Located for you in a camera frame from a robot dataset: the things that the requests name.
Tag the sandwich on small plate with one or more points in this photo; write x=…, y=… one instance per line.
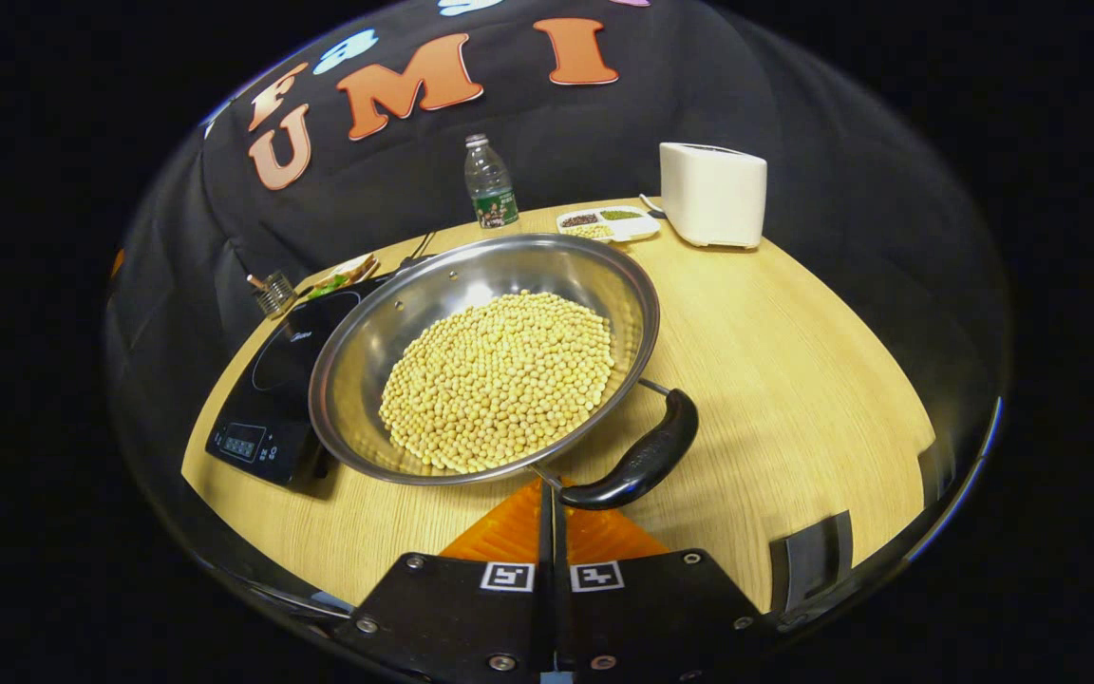
x=343, y=275

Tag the black induction cooktop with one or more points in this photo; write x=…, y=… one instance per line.
x=272, y=380

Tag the clear plastic water bottle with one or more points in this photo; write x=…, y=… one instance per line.
x=492, y=190

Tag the pile of soybeans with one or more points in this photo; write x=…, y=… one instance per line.
x=499, y=380

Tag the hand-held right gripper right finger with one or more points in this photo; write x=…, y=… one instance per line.
x=661, y=617

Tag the white toaster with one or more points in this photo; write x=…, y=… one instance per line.
x=713, y=195

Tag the dark grey object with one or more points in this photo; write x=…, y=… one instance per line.
x=813, y=560

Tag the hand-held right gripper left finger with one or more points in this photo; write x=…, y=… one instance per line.
x=452, y=617

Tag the white divided dish of beans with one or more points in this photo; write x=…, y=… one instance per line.
x=609, y=224

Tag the clear glass holder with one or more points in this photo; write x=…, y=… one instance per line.
x=273, y=294

